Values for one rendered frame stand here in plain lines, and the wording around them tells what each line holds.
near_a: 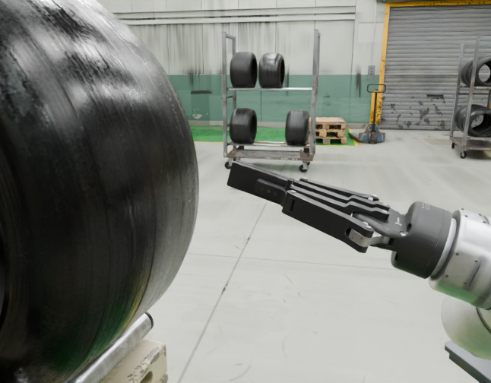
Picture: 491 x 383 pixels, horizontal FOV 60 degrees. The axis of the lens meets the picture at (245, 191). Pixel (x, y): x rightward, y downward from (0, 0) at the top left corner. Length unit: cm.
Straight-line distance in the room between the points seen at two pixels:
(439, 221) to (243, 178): 21
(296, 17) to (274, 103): 223
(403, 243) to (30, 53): 39
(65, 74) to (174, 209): 20
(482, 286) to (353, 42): 1138
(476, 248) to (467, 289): 4
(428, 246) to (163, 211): 29
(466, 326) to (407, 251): 18
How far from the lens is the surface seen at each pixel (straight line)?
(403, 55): 1184
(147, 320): 77
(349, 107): 1178
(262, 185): 47
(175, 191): 53
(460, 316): 60
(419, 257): 45
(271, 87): 614
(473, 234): 45
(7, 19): 46
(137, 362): 76
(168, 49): 1252
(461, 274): 45
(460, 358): 123
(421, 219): 45
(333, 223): 43
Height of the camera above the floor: 131
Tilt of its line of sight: 15 degrees down
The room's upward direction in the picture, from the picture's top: straight up
